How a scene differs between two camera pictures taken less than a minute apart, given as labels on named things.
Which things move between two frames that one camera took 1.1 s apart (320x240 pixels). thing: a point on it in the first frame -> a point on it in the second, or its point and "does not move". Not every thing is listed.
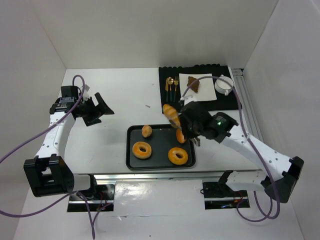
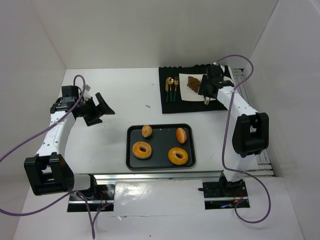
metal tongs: x=196 y=140 -> x=207 y=101
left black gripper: x=93 y=110 does not move
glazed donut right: x=175 y=160 does not move
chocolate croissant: x=195 y=87 does not move
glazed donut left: x=139 y=154 does not move
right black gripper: x=186 y=122 -> x=206 y=88
